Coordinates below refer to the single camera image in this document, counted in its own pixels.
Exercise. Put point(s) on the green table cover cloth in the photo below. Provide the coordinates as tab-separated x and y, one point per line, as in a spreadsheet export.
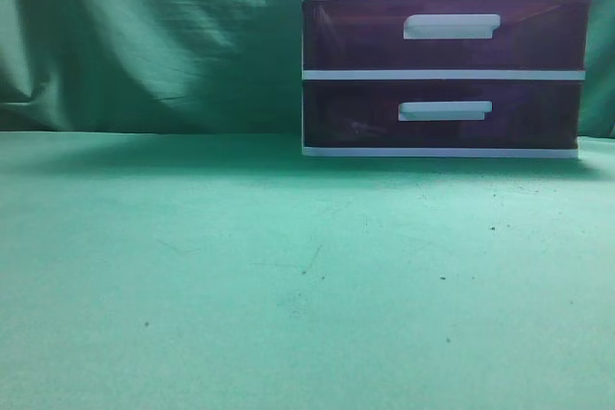
231	272

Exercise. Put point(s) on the translucent brown drawer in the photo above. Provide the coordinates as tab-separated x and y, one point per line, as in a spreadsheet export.
441	114
547	35

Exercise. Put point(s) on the green backdrop cloth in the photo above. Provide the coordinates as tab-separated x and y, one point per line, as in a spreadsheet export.
192	66

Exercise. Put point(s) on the bottom translucent brown drawer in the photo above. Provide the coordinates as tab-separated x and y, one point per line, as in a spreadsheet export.
441	114

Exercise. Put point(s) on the white plastic drawer cabinet frame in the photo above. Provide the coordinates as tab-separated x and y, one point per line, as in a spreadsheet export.
437	74

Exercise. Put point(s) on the middle translucent brown drawer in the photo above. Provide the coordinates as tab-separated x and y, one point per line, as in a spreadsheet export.
547	35

